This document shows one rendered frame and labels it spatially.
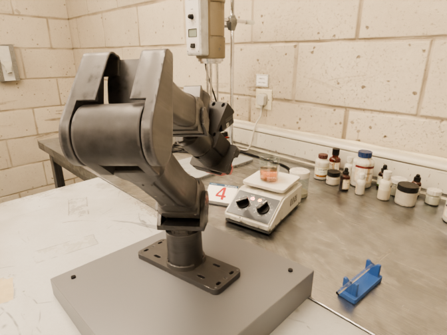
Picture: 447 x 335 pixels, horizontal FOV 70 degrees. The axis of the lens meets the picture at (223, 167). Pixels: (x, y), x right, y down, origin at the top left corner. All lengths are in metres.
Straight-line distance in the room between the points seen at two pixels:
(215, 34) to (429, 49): 0.64
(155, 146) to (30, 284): 0.49
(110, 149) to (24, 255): 0.54
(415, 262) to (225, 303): 0.43
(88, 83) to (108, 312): 0.34
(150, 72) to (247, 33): 1.16
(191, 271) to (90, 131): 0.33
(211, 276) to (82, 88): 0.36
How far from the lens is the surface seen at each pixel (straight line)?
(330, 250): 0.75
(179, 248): 0.55
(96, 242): 0.80
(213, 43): 1.13
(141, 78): 0.33
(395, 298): 0.67
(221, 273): 0.56
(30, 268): 0.77
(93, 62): 0.37
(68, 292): 0.61
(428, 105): 1.14
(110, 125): 0.31
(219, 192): 0.93
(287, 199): 0.82
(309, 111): 1.29
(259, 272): 0.58
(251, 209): 0.79
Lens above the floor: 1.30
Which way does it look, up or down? 20 degrees down
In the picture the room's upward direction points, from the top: straight up
